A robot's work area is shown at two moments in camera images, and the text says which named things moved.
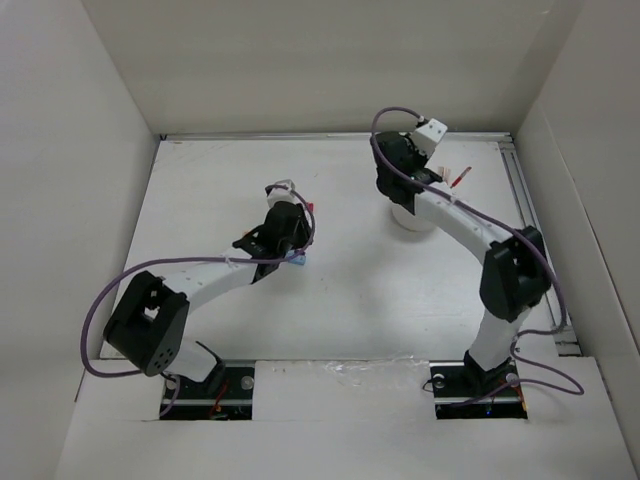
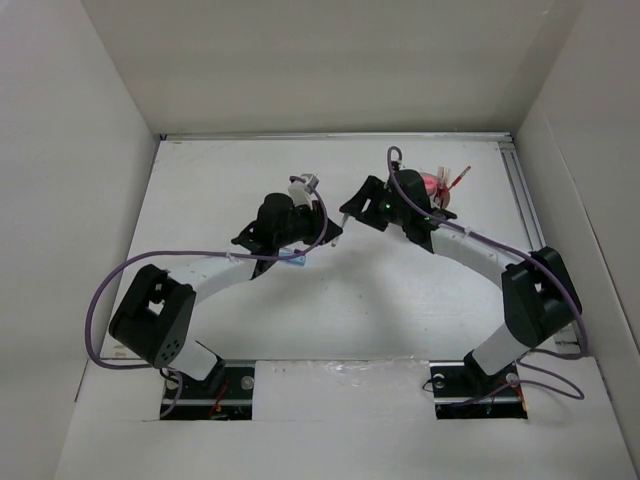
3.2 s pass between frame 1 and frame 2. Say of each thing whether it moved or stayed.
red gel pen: stayed
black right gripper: moved
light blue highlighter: stayed
